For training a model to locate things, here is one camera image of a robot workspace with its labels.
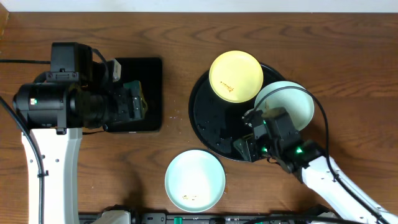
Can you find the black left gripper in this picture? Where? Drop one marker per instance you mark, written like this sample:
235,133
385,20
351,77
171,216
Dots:
135,103

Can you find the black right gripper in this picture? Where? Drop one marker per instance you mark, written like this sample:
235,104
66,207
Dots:
247,150

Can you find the yellow green scrub sponge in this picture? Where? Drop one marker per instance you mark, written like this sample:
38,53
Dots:
135,100

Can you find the light blue plate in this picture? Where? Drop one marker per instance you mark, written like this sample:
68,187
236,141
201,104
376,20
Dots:
195,181

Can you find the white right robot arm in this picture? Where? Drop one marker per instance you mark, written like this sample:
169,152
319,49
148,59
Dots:
313,167

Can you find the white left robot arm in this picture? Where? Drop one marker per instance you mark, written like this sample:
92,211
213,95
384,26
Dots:
77,93

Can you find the black rectangular water tray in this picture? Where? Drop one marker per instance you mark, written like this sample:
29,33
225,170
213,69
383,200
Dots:
149,71

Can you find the black round tray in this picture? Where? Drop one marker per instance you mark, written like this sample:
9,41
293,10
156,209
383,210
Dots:
216,122

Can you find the pale green plate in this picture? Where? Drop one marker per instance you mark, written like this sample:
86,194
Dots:
298,104

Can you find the yellow plate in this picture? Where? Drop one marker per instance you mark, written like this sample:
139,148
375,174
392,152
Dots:
236,76

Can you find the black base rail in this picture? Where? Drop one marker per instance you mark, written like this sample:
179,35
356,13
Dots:
163,217

